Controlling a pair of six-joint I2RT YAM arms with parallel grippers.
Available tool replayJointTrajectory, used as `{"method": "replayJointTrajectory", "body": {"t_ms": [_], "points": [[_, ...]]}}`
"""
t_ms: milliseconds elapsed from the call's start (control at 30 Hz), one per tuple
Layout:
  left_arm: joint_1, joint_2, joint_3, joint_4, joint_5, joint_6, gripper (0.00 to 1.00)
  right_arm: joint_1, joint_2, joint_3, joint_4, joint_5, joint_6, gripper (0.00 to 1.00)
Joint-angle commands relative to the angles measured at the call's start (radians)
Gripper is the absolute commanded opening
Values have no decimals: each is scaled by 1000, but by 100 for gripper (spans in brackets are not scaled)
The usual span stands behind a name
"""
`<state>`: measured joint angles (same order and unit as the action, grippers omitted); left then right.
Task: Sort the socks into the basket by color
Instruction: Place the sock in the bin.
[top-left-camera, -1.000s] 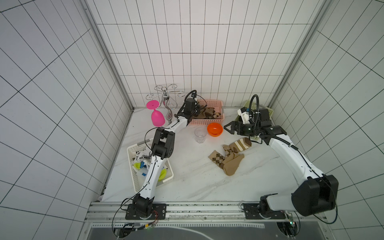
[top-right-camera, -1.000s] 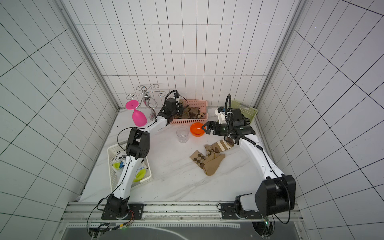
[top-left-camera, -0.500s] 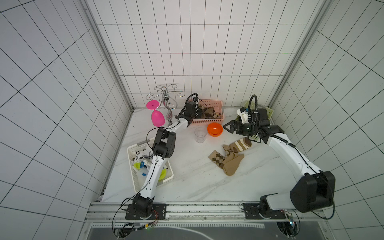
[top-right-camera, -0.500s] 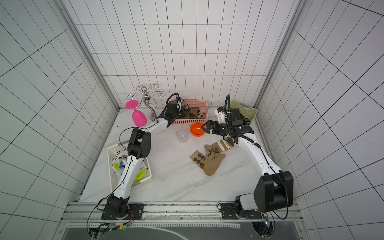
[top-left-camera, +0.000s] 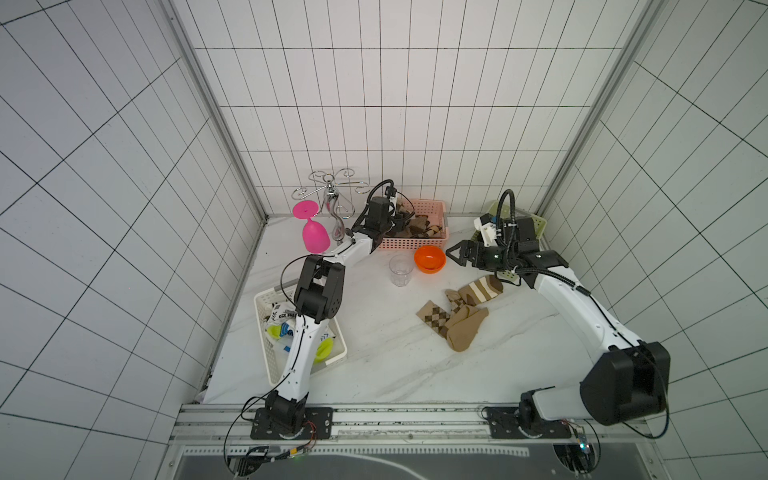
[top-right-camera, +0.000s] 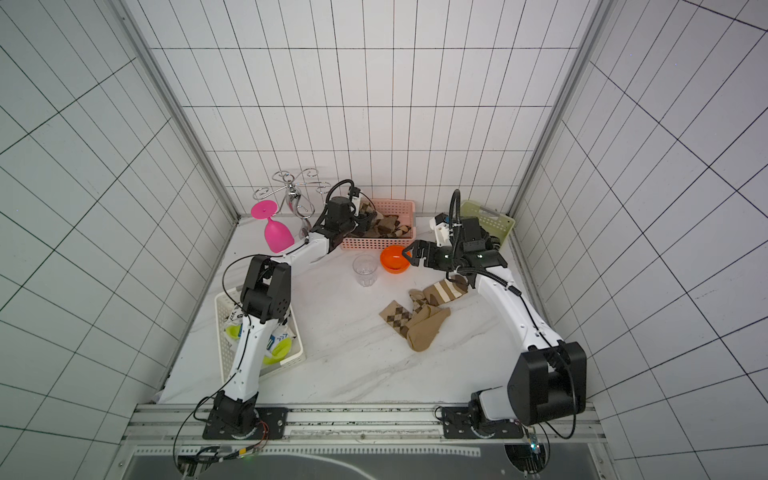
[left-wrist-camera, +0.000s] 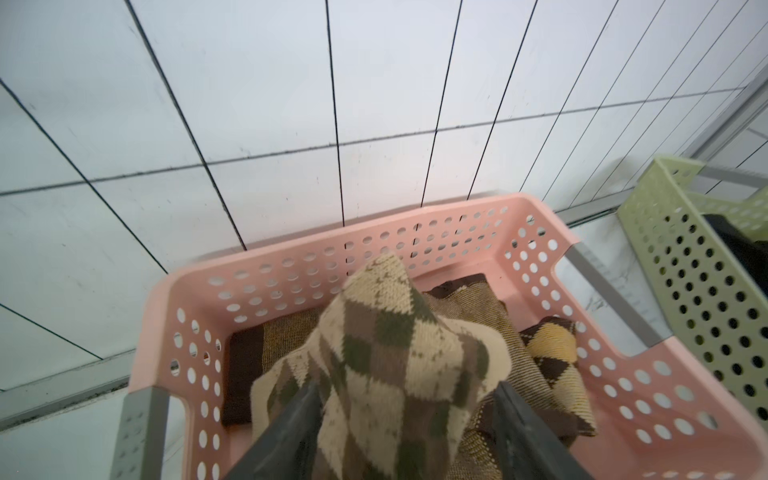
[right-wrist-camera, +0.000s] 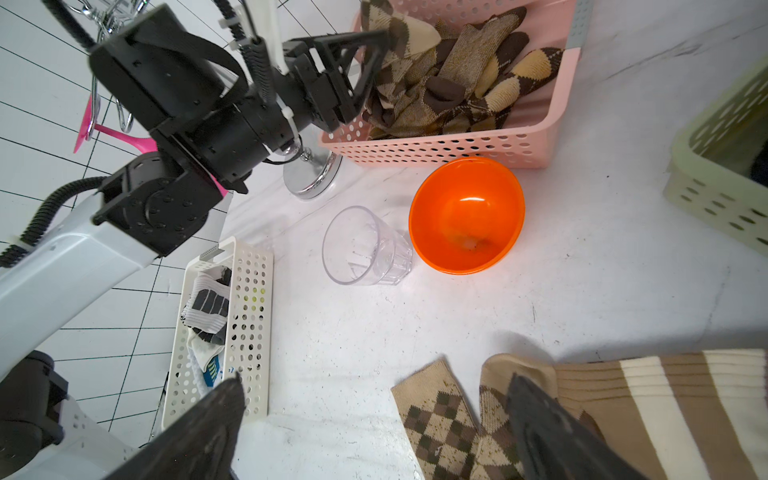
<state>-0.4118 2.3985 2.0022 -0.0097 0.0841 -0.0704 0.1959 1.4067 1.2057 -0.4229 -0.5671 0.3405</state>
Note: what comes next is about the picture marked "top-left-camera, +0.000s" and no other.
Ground pink perforated plastic basket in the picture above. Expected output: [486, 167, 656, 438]
[380, 197, 449, 250]

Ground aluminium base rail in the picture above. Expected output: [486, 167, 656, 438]
[170, 403, 643, 458]

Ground green perforated plastic basket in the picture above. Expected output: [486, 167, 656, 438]
[471, 201, 547, 283]

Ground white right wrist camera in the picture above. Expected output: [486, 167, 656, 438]
[473, 213, 498, 247]

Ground chrome glass holder stand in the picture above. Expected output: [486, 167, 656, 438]
[291, 168, 370, 244]

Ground orange plastic bowl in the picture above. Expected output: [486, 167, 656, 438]
[414, 245, 447, 274]

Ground tan brown argyle sock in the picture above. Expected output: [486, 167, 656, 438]
[416, 290, 468, 338]

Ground brown tan striped sock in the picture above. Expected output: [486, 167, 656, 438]
[445, 275, 503, 310]

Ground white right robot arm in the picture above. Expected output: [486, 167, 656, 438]
[446, 214, 671, 432]

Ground white perforated plastic basket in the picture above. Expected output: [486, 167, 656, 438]
[253, 286, 348, 386]

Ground clear plastic cup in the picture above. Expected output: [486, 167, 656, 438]
[389, 254, 415, 287]

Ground brown tan knit sock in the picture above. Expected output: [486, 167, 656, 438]
[394, 215, 443, 239]

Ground plain tan sock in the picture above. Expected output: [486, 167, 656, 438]
[444, 305, 489, 352]

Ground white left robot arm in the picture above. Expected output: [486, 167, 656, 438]
[265, 186, 404, 436]

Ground pink plastic wine glass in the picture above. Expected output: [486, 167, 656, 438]
[293, 200, 331, 254]

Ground white sock neon yellow toe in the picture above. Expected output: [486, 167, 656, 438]
[265, 302, 336, 364]

